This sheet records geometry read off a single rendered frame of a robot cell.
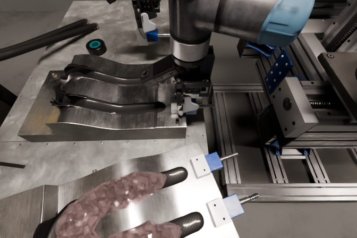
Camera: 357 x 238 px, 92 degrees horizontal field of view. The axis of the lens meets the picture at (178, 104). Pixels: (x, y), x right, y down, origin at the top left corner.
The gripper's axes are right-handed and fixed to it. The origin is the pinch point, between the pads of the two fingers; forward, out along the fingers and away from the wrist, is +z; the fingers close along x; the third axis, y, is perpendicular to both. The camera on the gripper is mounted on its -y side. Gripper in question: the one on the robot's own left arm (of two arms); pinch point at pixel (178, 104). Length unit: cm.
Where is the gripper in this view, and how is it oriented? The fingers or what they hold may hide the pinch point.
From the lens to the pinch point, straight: 51.5
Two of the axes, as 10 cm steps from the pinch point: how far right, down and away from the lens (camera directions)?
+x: -0.3, -8.4, 5.4
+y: 10.0, -0.2, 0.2
